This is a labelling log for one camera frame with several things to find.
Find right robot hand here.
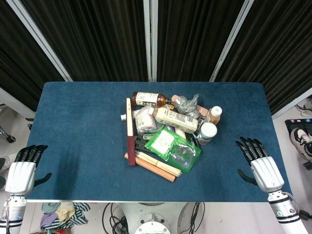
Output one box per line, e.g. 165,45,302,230
235,136,285,195

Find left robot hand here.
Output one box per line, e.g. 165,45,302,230
4,144,53,196

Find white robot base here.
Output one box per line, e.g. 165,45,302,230
117,202,193,234

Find brown drink bottle white cap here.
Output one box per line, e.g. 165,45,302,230
204,106,223,126

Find brown tea bottle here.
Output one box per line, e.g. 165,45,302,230
132,91,175,108

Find black and white sneaker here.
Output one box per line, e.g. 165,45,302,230
290,128,312,161

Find black keypad device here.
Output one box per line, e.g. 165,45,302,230
284,117,312,137

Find pile of striped cloths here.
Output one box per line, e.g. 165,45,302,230
39,202,91,232

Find white jar green label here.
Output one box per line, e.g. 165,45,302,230
196,122,218,146

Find green plastic pouch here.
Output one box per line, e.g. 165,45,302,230
144,125,202,175

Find grey crumpled plastic bag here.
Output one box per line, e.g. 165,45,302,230
175,94,201,119

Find cream rectangular carton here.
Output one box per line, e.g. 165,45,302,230
146,107,199,134

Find bundle of wooden chopsticks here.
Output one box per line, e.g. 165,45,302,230
135,150,183,177

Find blue table cloth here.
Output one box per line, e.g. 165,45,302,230
25,81,293,202

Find wooden sticks bundle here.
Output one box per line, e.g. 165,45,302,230
124,153,176,182

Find long wooden maroon box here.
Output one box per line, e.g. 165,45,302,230
126,97,136,167

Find black plastic clip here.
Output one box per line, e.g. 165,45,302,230
134,136,152,153

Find clear bag of white items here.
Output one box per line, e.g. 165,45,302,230
132,108,157,136

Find black cables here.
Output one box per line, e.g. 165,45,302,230
102,202,129,234

